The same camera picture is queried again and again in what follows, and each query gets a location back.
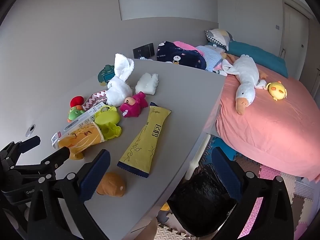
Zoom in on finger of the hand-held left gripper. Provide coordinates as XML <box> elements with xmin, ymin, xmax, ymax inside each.
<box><xmin>10</xmin><ymin>146</ymin><xmax>70</xmax><ymax>181</ymax></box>
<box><xmin>0</xmin><ymin>135</ymin><xmax>41</xmax><ymax>167</ymax></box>

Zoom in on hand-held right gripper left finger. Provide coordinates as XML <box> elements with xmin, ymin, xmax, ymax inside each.
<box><xmin>27</xmin><ymin>149</ymin><xmax>112</xmax><ymax>240</ymax></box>

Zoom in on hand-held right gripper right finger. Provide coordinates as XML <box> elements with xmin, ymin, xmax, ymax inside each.
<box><xmin>211</xmin><ymin>146</ymin><xmax>294</xmax><ymax>240</ymax></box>

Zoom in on black trash bin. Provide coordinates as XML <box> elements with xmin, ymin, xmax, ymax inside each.
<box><xmin>167</xmin><ymin>164</ymin><xmax>238</xmax><ymax>238</ymax></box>

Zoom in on grey foam corner guard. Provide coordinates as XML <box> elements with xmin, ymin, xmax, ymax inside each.
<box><xmin>82</xmin><ymin>90</ymin><xmax>108</xmax><ymax>111</ymax></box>

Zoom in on white foam piece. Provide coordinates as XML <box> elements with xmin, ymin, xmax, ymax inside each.
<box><xmin>135</xmin><ymin>72</ymin><xmax>160</xmax><ymax>95</ymax></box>

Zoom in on brown plush toy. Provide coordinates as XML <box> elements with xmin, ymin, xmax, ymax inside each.
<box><xmin>96</xmin><ymin>172</ymin><xmax>126</xmax><ymax>197</ymax></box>

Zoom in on white cardboard box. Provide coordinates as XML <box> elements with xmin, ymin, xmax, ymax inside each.
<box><xmin>51</xmin><ymin>102</ymin><xmax>107</xmax><ymax>146</ymax></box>

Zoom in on green frog toy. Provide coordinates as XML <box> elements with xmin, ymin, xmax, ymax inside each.
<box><xmin>67</xmin><ymin>106</ymin><xmax>85</xmax><ymax>120</ymax></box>

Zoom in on yellow snack packet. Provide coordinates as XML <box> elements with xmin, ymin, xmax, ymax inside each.
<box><xmin>117</xmin><ymin>102</ymin><xmax>172</xmax><ymax>178</ymax></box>

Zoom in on yellow-green plastic toy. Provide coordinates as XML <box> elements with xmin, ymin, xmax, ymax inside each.
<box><xmin>94</xmin><ymin>106</ymin><xmax>122</xmax><ymax>141</ymax></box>

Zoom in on red heart sponge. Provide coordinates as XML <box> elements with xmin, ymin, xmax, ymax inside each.
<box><xmin>70</xmin><ymin>95</ymin><xmax>84</xmax><ymax>107</ymax></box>

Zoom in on pink bed sheet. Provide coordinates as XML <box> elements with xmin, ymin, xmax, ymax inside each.
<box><xmin>215</xmin><ymin>62</ymin><xmax>320</xmax><ymax>180</ymax></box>

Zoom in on pastel foam floor mats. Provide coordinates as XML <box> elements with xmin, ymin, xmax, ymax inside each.
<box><xmin>155</xmin><ymin>135</ymin><xmax>320</xmax><ymax>240</ymax></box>

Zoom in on pink dinosaur toy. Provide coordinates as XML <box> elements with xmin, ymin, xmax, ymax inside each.
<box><xmin>119</xmin><ymin>92</ymin><xmax>148</xmax><ymax>118</ymax></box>

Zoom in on white rolled towel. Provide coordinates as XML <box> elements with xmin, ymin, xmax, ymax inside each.
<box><xmin>105</xmin><ymin>53</ymin><xmax>135</xmax><ymax>107</ymax></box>

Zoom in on teal dinosaur tape dispenser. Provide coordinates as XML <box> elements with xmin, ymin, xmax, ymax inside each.
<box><xmin>97</xmin><ymin>64</ymin><xmax>115</xmax><ymax>87</ymax></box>

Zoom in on white cloth on bed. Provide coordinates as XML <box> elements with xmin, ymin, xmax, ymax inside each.
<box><xmin>221</xmin><ymin>54</ymin><xmax>268</xmax><ymax>116</ymax></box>

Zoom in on yellow chick plush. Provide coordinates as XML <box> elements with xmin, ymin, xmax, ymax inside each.
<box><xmin>265</xmin><ymin>81</ymin><xmax>287</xmax><ymax>101</ymax></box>

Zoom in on light blue blanket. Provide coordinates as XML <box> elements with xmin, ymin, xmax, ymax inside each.
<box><xmin>196</xmin><ymin>45</ymin><xmax>224</xmax><ymax>73</ymax></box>

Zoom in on navy printed blanket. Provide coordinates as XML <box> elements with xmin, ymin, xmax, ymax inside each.
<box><xmin>156</xmin><ymin>41</ymin><xmax>208</xmax><ymax>71</ymax></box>

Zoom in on teal blanket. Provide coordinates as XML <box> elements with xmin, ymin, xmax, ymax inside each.
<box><xmin>226</xmin><ymin>41</ymin><xmax>288</xmax><ymax>78</ymax></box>

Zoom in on pink cloth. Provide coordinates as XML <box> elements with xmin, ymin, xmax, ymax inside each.
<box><xmin>172</xmin><ymin>41</ymin><xmax>204</xmax><ymax>57</ymax></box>

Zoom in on checked patchwork pillow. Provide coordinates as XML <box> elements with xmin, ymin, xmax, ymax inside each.
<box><xmin>205</xmin><ymin>29</ymin><xmax>235</xmax><ymax>52</ymax></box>

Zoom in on white door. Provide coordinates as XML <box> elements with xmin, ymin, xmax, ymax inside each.
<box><xmin>282</xmin><ymin>0</ymin><xmax>313</xmax><ymax>63</ymax></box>

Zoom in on dark wall socket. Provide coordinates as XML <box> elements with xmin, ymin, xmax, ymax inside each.
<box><xmin>133</xmin><ymin>42</ymin><xmax>155</xmax><ymax>59</ymax></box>

